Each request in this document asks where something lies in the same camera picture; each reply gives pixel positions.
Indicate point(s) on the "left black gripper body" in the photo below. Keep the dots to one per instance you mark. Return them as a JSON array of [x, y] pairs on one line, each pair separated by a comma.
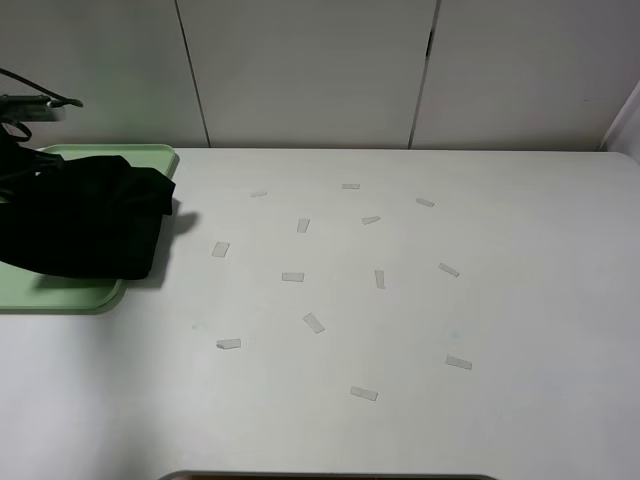
[[20, 166]]

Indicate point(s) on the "black short sleeve t-shirt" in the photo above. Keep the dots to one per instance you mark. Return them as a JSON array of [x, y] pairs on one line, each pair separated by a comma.
[[90, 218]]

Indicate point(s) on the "light green plastic tray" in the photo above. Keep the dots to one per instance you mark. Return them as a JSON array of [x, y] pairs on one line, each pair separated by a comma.
[[23, 290]]

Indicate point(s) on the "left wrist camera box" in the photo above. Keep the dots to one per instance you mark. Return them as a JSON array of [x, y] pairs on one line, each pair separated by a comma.
[[31, 108]]

